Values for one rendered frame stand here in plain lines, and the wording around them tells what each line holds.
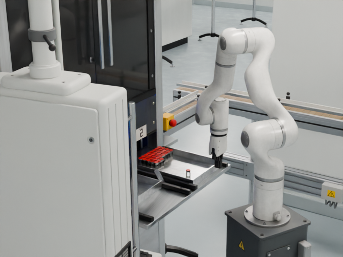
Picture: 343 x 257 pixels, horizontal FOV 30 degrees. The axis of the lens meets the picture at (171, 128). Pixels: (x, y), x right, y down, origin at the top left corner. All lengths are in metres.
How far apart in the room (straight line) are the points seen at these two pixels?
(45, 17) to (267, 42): 0.97
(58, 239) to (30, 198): 0.17
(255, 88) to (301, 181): 1.41
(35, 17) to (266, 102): 0.99
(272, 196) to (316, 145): 1.84
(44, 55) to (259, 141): 0.90
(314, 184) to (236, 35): 1.51
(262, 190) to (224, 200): 2.11
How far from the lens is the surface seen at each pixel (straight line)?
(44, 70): 2.03
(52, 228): 2.19
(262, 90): 2.52
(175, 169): 3.04
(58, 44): 2.45
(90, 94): 1.98
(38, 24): 2.01
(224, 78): 2.77
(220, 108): 2.86
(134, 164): 2.18
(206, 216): 4.45
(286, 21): 4.25
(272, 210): 2.62
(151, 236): 3.42
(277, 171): 2.55
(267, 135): 2.46
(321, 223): 4.47
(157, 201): 2.75
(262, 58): 2.56
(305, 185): 3.84
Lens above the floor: 2.15
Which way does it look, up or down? 21 degrees down
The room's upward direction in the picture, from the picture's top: 1 degrees counter-clockwise
